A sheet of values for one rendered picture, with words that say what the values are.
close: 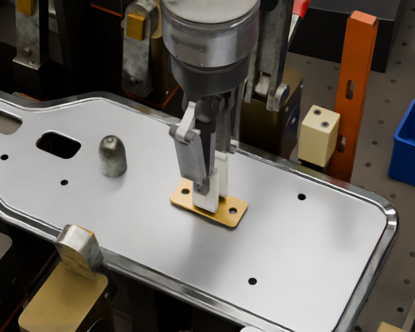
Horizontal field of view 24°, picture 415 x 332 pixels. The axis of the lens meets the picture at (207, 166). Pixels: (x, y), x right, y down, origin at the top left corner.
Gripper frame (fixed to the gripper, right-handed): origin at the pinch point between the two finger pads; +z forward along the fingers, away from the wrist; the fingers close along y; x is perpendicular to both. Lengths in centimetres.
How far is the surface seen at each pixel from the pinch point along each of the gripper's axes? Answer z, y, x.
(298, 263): 4.7, 2.7, 12.2
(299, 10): -7.8, -21.9, 0.4
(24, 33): 1.8, -12.2, -33.2
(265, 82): -2.6, -14.1, 0.0
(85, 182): 4.6, 3.6, -14.3
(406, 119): 26, -44, 11
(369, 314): 34.7, -14.2, 17.9
